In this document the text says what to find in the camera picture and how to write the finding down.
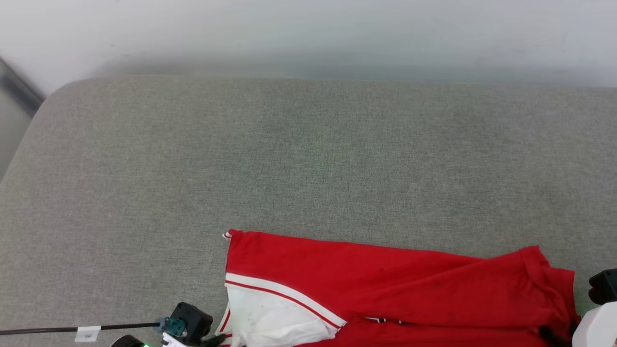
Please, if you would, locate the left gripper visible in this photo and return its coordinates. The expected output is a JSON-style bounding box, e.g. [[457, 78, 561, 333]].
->
[[110, 334, 227, 347]]

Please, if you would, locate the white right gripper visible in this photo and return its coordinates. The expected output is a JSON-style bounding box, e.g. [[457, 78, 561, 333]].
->
[[538, 303, 617, 347]]

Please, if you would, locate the red and white garment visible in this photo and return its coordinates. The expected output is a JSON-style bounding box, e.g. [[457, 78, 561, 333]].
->
[[215, 229, 581, 347]]

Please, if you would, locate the grey fabric sofa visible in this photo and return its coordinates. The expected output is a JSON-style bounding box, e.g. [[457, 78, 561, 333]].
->
[[0, 75, 617, 347]]

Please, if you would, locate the dark grey baseboard strip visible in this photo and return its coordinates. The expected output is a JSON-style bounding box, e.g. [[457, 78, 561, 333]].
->
[[0, 57, 45, 117]]

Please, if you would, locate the black cable with white label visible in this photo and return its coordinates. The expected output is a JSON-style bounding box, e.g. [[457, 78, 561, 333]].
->
[[0, 317, 186, 343]]

